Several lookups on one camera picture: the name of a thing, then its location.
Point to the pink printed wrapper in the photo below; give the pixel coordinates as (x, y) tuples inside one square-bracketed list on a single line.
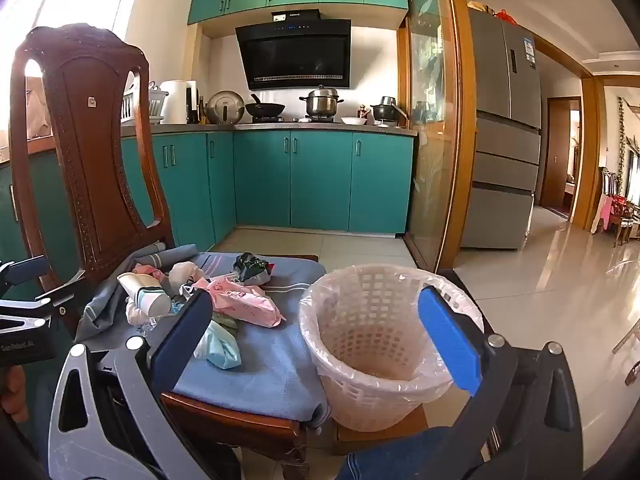
[(245, 302)]

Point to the wood framed glass door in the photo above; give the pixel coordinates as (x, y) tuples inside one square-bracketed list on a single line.
[(430, 160)]

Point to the white electric kettle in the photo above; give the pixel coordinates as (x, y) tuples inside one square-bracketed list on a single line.
[(175, 102)]

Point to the wooden stool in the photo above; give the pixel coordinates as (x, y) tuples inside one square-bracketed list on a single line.
[(380, 435)]

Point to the grey kitchen countertop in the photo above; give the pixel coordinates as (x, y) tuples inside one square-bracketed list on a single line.
[(200, 128)]

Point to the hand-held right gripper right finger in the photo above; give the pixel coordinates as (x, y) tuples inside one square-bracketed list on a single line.
[(445, 340)]

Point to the white dish rack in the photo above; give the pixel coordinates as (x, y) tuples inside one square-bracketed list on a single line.
[(152, 105)]

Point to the gas stove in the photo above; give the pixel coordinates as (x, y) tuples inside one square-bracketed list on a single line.
[(272, 119)]

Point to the black wok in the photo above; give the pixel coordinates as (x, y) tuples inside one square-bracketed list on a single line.
[(265, 109)]

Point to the dark green packet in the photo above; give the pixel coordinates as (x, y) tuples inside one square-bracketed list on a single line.
[(252, 265)]

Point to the steel pan lid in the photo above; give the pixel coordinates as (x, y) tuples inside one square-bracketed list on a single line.
[(225, 107)]

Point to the small jar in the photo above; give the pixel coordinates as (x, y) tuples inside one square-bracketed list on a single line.
[(362, 112)]

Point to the artificial vine garland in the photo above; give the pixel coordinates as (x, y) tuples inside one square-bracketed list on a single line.
[(622, 145)]

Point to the person's left hand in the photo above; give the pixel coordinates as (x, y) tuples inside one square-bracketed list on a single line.
[(12, 392)]

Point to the silver refrigerator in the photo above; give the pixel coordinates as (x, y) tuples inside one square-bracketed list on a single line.
[(500, 160)]

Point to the person's blue jeans leg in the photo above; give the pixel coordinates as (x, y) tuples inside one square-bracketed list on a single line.
[(395, 455)]

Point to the teal base cabinet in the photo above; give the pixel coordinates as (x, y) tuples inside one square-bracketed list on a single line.
[(320, 180)]

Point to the red bag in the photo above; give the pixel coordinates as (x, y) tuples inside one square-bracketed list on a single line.
[(506, 17)]

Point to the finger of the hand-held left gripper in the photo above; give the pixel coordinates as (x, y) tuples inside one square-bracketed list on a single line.
[(62, 292), (25, 270)]

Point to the steel stockpot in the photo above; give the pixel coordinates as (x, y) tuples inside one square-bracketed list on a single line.
[(322, 102)]

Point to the white plastic bag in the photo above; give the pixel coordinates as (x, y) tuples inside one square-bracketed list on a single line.
[(182, 274)]

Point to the clear plastic bin liner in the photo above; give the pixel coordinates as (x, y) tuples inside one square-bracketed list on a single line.
[(420, 385)]

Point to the blue paper towel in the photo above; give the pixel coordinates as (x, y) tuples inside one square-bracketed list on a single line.
[(222, 350)]

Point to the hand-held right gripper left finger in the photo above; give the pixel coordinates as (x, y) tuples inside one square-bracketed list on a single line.
[(182, 335)]

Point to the black pot with lid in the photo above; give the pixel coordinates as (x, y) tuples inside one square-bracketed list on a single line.
[(385, 110)]

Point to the brown wooden door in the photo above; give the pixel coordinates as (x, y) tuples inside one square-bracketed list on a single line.
[(555, 160)]

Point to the white bowl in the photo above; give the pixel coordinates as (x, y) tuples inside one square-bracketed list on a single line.
[(354, 121)]

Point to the pink plastic wastebasket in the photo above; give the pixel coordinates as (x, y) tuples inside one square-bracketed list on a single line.
[(350, 400)]

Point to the black range hood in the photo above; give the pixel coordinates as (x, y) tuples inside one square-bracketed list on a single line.
[(295, 55)]

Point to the pink cloth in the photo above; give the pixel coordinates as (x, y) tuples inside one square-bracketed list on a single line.
[(604, 212)]

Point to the wooden chair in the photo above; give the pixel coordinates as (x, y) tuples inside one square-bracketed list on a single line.
[(95, 160)]

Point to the dark bottle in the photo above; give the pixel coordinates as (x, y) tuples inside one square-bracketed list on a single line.
[(202, 110)]

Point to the pink packet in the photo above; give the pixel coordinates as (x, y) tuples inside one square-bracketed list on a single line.
[(147, 271)]

